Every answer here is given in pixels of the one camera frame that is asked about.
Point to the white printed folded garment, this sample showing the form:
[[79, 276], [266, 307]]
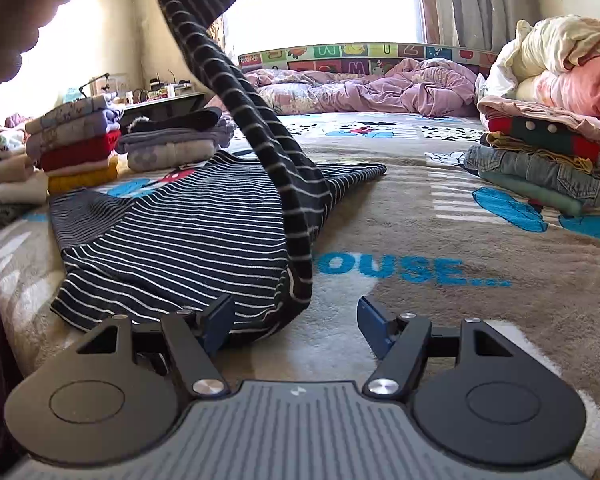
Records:
[[2, 147]]

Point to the mustard yellow folded garment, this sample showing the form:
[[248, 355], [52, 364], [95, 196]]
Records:
[[530, 152]]

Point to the beige folded cloth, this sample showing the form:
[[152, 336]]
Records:
[[5, 172]]

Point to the pale pink folded garment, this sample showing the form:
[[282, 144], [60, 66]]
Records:
[[555, 117]]

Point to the pile of folded clothes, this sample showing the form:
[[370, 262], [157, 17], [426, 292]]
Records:
[[530, 192]]

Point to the right stack of folded clothes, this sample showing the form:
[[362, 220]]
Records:
[[530, 170]]

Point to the red folded cloth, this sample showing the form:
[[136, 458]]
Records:
[[75, 152]]

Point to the wooden-framed window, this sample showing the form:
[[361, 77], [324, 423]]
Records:
[[320, 0]]

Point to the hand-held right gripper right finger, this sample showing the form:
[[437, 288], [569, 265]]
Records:
[[374, 327]]

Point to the grey folded cloth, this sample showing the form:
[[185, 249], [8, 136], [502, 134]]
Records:
[[0, 212]]

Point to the yellow folded cloth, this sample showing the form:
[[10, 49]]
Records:
[[80, 181]]

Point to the black fuzzy garment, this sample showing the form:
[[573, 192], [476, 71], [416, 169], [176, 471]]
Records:
[[180, 121]]

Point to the cartoon printed blanket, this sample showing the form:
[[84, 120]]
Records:
[[430, 240]]

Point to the purple-grey folded garment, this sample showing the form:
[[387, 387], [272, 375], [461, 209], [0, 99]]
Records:
[[180, 137]]

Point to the dark desk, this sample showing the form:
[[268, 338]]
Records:
[[165, 105]]

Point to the black white-striped shirt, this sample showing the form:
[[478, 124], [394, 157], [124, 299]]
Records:
[[155, 260]]

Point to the pale printed folded cloth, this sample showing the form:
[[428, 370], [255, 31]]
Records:
[[70, 110]]

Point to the cream folded cloth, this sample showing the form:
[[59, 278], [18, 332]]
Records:
[[20, 190]]

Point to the red green buttoned garment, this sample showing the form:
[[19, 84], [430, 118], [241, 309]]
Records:
[[545, 135]]

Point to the lavender folded cloth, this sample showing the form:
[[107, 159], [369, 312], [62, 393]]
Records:
[[75, 132]]

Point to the cluttered small desk items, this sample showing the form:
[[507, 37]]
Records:
[[155, 91]]

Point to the cream quilt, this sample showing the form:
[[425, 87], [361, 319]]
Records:
[[565, 45]]

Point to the grey curtain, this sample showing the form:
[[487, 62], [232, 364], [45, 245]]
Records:
[[475, 0]]

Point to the colourful alphabet foam mat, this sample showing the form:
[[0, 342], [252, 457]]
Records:
[[355, 52]]

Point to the salmon pink quilt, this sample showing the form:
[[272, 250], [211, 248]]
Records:
[[580, 87]]

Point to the white quilt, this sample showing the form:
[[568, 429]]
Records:
[[505, 75]]

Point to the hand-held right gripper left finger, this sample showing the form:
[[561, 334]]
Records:
[[219, 332]]

